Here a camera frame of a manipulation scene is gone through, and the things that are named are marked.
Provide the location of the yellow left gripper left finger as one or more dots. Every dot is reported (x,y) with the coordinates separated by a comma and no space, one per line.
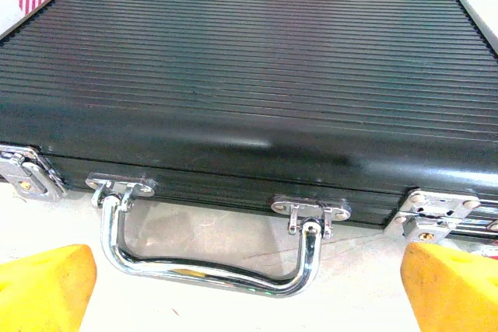
(43,293)

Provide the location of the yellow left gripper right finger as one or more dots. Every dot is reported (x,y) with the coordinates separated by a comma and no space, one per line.
(455,293)

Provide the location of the chrome briefcase latch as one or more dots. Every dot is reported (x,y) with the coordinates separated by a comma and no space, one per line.
(27,176)
(435,211)

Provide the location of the black ribbed briefcase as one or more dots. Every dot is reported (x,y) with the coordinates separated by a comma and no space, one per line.
(249,75)

